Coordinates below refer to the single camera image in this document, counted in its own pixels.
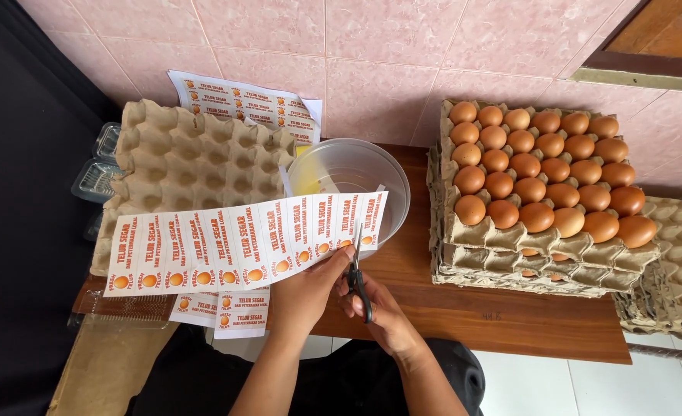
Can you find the person's left hand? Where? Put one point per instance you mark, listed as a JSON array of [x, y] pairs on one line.
[[300, 300]]

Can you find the person's right hand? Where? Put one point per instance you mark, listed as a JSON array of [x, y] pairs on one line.
[[388, 323]]

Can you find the white printed label strip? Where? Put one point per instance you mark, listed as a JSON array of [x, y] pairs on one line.
[[225, 245]]

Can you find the cut printed label sheet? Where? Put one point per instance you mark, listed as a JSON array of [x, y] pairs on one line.
[[237, 315]]

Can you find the person's black clothing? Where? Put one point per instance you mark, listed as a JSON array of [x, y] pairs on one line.
[[341, 381]]

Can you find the stack of filled cardboard egg trays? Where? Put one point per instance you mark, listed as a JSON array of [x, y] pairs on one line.
[[491, 260]]

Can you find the yellow paper scraps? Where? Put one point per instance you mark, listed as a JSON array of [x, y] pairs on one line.
[[312, 176]]

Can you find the clear plastic bowl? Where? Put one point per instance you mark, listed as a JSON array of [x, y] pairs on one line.
[[369, 167]]

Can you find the stack of empty cardboard egg trays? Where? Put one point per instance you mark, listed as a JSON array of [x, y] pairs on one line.
[[185, 159], [679, 271]]

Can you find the brown cardboard sheet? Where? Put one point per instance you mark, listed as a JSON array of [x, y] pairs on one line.
[[107, 370]]

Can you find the group of brown eggs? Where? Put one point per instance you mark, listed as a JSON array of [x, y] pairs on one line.
[[543, 170]]

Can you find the heap of clear plastic egg boxes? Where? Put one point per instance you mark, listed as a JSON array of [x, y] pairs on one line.
[[99, 170]]

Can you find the grey metal pole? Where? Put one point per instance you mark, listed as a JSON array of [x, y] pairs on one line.
[[670, 353]]

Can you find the black cloth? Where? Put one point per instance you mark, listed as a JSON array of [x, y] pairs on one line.
[[23, 231]]

